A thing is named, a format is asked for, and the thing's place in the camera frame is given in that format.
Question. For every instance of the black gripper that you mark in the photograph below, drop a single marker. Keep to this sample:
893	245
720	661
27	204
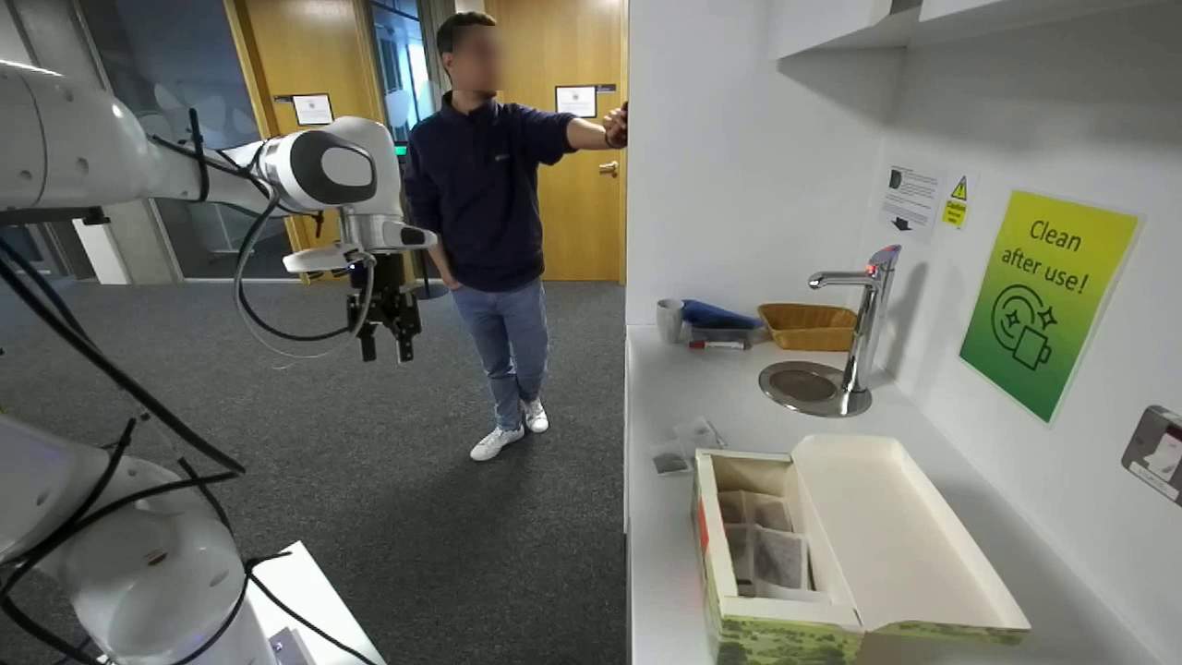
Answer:
384	288

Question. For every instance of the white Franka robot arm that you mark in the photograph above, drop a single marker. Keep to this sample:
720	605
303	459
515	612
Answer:
74	147

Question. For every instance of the tea bag inside box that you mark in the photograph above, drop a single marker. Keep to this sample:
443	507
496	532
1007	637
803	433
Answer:
778	559
751	511

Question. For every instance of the green cardboard tea box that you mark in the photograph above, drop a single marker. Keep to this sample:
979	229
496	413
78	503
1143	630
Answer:
910	541

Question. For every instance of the man's left hand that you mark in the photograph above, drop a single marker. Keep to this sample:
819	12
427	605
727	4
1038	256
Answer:
613	128

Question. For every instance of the man in navy hoodie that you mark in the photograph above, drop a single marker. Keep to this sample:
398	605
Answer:
483	198

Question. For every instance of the wooden door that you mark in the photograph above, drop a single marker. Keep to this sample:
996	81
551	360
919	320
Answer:
315	50
578	221

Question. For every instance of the framed door sign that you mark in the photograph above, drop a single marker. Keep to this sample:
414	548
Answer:
313	108
578	99

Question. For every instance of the white robot mounting table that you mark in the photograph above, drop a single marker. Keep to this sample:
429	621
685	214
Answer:
315	603

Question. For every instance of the blue cloth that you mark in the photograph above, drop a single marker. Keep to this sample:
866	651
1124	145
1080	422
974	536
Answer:
720	315

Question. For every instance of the round metal sink drain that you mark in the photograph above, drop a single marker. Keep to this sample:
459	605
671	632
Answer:
799	386

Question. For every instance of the metal stand holder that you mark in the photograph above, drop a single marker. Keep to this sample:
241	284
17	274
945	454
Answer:
874	320

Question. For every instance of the white notice label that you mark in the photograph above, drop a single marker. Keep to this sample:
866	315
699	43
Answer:
910	198

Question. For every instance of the yellow warning sticker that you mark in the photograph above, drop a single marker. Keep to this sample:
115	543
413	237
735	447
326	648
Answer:
953	204

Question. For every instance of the green clean after use poster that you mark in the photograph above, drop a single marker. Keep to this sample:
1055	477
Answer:
1048	299

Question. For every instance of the metal wall socket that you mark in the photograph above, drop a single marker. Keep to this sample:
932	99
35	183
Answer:
1158	451

